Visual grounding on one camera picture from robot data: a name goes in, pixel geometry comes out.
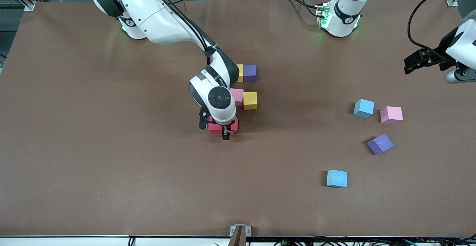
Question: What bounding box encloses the pink foam cube with slit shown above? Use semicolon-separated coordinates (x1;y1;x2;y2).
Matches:
230;88;244;107

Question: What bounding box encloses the purple foam cube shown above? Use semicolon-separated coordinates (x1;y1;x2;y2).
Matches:
367;133;394;155
243;64;257;82

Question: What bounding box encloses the blue foam cube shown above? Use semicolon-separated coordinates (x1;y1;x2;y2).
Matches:
327;170;348;188
353;99;375;119

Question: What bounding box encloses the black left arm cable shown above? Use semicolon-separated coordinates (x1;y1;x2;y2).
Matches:
407;0;475;62

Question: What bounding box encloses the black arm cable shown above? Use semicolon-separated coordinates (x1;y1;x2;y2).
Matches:
139;0;218;51
407;0;475;62

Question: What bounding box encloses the metal table edge bracket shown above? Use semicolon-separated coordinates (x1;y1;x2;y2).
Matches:
228;224;251;246

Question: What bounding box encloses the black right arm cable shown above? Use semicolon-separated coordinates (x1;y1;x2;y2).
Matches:
139;0;218;51

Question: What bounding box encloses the black left base cable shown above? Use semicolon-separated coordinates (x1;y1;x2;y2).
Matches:
284;0;321;18

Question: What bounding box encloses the white table edge rail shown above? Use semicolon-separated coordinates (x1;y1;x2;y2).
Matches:
0;235;476;246

